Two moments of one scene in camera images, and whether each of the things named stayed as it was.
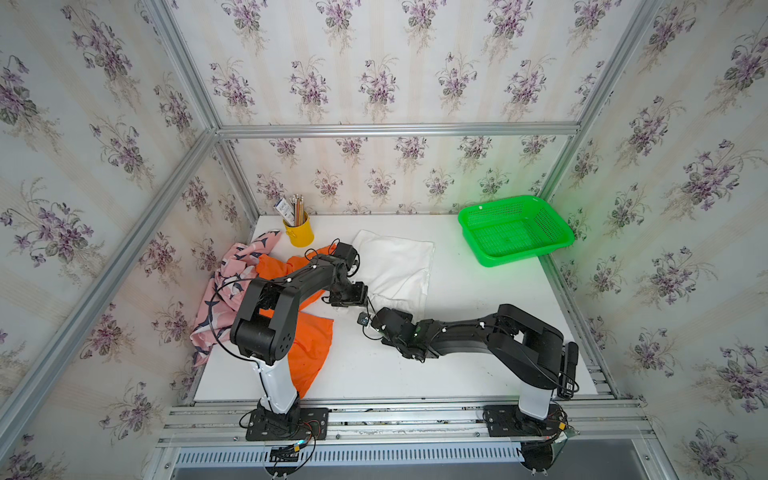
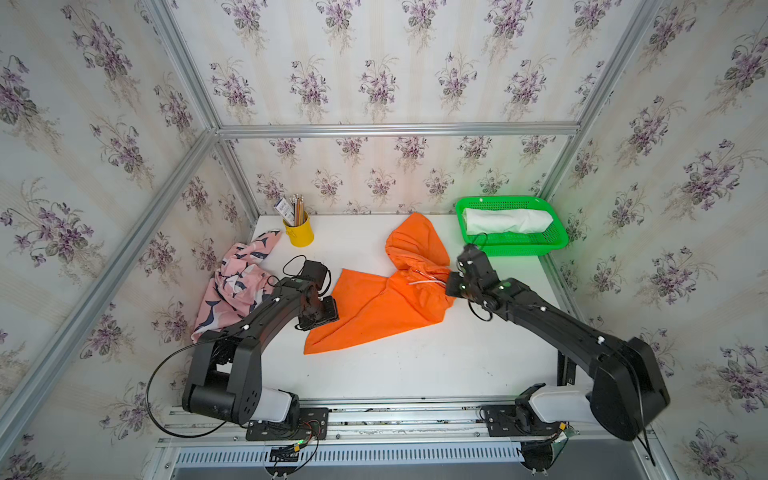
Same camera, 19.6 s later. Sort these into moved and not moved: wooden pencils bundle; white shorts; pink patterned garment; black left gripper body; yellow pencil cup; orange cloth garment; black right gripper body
Moved: black left gripper body; black right gripper body; white shorts; orange cloth garment
Not moved: wooden pencils bundle; yellow pencil cup; pink patterned garment
